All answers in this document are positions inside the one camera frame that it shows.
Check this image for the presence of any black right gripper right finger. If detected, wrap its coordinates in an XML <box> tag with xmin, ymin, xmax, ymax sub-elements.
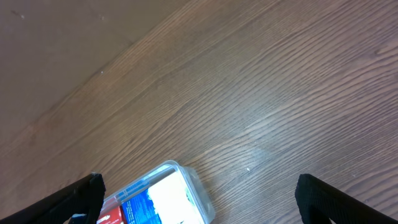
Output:
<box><xmin>295</xmin><ymin>174</ymin><xmax>397</xmax><ymax>224</ymax></box>

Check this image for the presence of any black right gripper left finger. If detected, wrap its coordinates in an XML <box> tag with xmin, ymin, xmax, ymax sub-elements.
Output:
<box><xmin>1</xmin><ymin>173</ymin><xmax>106</xmax><ymax>224</ymax></box>

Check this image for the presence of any red medicine box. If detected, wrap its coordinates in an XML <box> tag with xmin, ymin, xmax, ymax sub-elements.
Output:
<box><xmin>96</xmin><ymin>206</ymin><xmax>126</xmax><ymax>224</ymax></box>

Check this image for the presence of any blue medicine box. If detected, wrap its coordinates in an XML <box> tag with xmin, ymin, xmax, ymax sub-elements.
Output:
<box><xmin>122</xmin><ymin>189</ymin><xmax>162</xmax><ymax>224</ymax></box>

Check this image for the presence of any white medicine box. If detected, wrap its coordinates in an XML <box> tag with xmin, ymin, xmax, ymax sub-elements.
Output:
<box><xmin>149</xmin><ymin>172</ymin><xmax>205</xmax><ymax>224</ymax></box>

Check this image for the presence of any clear plastic container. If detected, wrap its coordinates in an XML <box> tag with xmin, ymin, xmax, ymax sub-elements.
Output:
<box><xmin>97</xmin><ymin>160</ymin><xmax>215</xmax><ymax>224</ymax></box>

